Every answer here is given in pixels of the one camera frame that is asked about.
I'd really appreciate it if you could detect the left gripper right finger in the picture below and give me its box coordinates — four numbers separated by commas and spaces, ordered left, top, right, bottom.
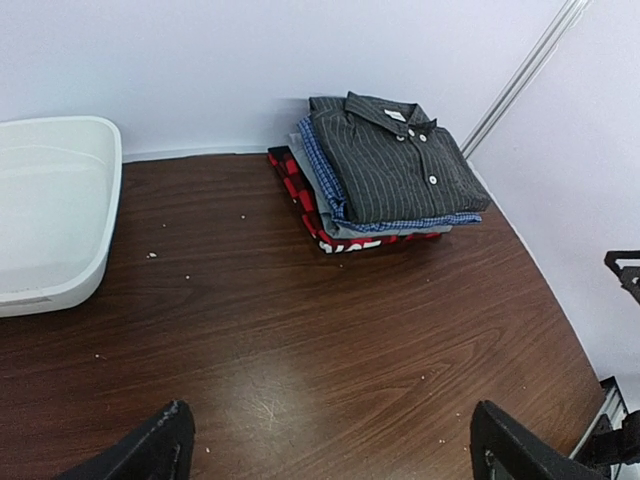
469, 400, 604, 480

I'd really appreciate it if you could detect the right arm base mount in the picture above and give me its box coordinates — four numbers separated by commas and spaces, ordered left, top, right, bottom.
574, 411, 639, 473

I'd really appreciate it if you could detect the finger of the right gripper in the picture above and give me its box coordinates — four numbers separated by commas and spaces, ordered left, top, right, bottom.
604, 250, 640, 303

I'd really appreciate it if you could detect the white plastic tub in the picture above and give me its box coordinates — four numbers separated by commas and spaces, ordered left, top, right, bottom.
1, 116, 123, 318

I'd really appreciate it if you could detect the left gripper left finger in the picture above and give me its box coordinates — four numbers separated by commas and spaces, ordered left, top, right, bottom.
57, 400, 195, 480

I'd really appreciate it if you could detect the red black shirt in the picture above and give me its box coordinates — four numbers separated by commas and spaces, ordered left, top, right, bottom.
268, 146, 442, 254

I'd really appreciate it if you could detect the front aluminium rail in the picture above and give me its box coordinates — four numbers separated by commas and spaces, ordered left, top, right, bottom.
569, 376, 629, 459

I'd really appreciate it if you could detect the grey shirt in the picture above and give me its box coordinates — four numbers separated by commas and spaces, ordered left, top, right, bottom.
288, 133, 452, 240

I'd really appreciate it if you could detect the blue checked shirt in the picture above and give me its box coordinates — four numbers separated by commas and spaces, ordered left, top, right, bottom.
297, 116, 482, 233

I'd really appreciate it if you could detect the black pinstriped long sleeve shirt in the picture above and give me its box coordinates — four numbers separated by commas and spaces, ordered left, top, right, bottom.
309, 92, 491, 223

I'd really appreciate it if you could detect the right aluminium frame post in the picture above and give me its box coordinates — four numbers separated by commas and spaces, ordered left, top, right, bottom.
461, 0, 591, 159

